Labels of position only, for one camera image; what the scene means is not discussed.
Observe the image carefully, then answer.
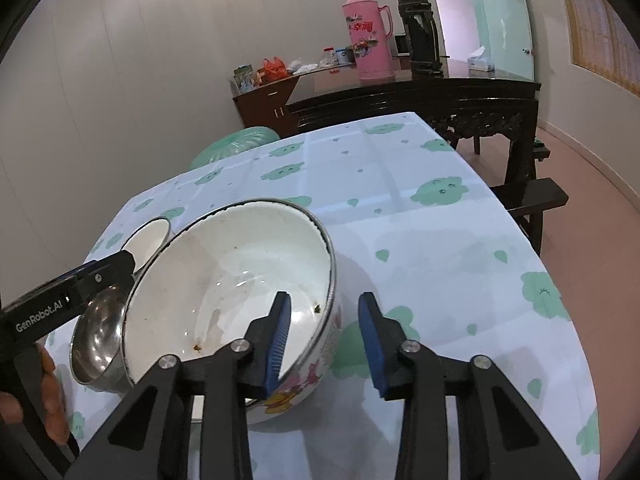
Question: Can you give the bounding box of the white enamel bowl with flowers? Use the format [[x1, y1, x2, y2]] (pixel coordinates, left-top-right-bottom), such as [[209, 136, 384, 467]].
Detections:
[[122, 198, 342, 425]]

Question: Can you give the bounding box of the person's left hand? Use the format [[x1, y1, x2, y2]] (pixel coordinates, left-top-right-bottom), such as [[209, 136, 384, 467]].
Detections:
[[0, 343, 72, 446]]

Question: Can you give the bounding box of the green plastic stool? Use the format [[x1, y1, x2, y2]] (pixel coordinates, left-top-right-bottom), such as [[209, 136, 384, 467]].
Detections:
[[190, 126, 280, 170]]

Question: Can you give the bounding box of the pink thermos flask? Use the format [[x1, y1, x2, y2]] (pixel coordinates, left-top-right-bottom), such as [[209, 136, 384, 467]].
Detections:
[[342, 0, 394, 80]]

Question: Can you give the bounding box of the dark wooden chair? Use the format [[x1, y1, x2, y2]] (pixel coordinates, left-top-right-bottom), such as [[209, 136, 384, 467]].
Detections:
[[490, 178, 568, 255]]

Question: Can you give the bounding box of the window with yellow frame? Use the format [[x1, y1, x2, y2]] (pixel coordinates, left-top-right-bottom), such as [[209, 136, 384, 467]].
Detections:
[[564, 0, 639, 96]]

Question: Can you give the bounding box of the white tissue box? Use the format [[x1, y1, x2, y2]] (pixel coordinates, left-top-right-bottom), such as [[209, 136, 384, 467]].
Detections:
[[466, 46, 495, 73]]

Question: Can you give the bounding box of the small stainless steel bowl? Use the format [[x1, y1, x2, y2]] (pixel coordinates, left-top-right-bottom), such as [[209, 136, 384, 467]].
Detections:
[[70, 284, 130, 393]]

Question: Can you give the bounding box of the clear jar with red lid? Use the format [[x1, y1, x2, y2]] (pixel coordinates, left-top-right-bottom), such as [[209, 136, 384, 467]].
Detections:
[[318, 47, 340, 70]]

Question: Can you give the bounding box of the green box on cabinet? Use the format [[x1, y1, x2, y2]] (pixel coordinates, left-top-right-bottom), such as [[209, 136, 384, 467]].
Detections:
[[233, 64, 256, 93]]

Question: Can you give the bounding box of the red plastic bag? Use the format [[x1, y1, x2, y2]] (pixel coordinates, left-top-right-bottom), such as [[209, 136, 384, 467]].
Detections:
[[262, 56, 290, 82]]

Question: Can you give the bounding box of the reddish-brown wooden cabinet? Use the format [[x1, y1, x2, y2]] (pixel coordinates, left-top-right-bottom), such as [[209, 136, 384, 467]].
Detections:
[[233, 76, 299, 139]]

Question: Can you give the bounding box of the black thermos flask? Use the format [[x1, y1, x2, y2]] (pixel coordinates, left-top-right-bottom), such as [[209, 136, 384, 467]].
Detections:
[[397, 0, 444, 77]]

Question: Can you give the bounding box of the small white enamel bowl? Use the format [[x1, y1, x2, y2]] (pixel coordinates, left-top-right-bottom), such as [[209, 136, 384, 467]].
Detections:
[[122, 217, 171, 276]]

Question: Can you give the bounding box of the dark carved wooden sideboard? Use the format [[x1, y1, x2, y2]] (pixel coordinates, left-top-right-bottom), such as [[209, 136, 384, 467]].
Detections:
[[286, 62, 541, 185]]

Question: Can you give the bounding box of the light green door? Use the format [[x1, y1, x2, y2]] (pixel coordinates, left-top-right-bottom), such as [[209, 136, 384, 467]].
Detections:
[[434, 0, 535, 80]]

